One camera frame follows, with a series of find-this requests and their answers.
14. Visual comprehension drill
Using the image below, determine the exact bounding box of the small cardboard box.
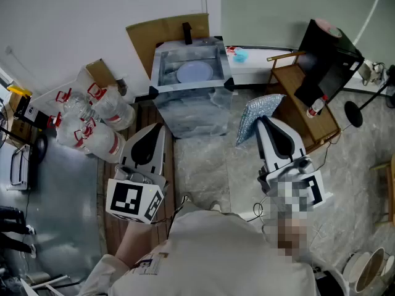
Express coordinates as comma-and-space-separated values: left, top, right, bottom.
85, 58, 119, 86

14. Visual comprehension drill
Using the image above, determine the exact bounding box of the black box white label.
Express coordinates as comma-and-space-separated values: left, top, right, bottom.
13, 93, 48, 130

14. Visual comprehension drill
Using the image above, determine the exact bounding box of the wooden shelf rack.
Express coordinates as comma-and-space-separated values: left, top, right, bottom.
266, 50, 342, 154

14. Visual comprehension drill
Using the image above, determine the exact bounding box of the white bag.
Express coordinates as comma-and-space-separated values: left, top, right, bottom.
357, 59, 386, 86

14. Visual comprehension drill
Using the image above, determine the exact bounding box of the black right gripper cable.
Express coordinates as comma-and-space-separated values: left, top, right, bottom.
246, 201, 267, 228

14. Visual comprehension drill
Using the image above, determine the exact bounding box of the person's left forearm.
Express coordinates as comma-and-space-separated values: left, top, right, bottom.
114, 220, 156, 268

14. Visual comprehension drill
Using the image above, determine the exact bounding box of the light blue large plate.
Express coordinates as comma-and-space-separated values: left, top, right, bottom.
176, 60, 215, 84

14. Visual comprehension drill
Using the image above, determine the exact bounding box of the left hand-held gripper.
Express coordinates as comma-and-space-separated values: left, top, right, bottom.
106, 122, 170, 225

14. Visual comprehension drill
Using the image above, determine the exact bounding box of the person's white shirt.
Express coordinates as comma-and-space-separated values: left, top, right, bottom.
77, 201, 350, 296

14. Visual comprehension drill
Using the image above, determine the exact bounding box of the person's right forearm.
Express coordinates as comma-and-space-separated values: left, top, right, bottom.
264, 195, 310, 265

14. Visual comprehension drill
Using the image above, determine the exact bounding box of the brown cardboard sheet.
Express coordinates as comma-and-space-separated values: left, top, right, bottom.
125, 12, 211, 80

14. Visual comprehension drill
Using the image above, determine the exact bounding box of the white ledge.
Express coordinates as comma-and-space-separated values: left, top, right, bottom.
225, 45, 297, 86

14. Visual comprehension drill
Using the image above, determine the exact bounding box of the black floor stand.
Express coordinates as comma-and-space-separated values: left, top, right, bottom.
344, 65, 395, 129

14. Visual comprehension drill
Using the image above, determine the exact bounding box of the black faucet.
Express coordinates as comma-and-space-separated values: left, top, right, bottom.
181, 22, 194, 46

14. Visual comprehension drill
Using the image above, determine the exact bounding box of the stainless steel sink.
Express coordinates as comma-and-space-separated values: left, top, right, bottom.
148, 35, 236, 140

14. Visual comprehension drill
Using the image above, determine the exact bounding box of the black round disc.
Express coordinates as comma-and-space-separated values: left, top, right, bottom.
33, 133, 49, 163

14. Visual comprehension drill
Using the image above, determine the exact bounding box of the blue bowl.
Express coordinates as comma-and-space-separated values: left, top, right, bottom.
232, 48, 249, 64

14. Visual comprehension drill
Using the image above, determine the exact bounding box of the white wall pipe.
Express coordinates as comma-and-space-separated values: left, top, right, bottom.
352, 0, 387, 46

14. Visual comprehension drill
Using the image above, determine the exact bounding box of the white round fan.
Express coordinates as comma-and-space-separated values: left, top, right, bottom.
341, 246, 395, 294

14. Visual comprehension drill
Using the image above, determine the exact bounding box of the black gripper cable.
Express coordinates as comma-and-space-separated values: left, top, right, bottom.
153, 194, 189, 225
246, 201, 267, 228

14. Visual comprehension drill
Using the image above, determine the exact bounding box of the plastic bottle red label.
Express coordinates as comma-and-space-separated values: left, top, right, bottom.
306, 94, 329, 118

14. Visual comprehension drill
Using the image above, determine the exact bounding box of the silver mesh scrubbing cloth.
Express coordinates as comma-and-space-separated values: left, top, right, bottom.
235, 93, 286, 148

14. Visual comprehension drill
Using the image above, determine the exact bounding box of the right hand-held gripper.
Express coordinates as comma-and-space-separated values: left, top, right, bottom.
255, 115, 334, 211

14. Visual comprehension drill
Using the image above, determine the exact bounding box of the white wire rack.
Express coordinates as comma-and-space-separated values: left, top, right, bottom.
6, 144, 32, 191

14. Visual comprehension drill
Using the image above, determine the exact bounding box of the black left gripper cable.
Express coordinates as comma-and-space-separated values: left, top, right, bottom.
153, 194, 189, 225

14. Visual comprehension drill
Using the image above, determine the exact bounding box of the wooden chair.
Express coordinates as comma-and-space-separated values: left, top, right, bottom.
369, 154, 395, 227

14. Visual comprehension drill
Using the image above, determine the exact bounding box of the pink round lid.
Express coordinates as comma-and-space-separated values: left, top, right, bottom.
314, 18, 343, 39

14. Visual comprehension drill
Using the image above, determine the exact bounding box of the yellow tool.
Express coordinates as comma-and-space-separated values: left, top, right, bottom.
6, 84, 33, 97

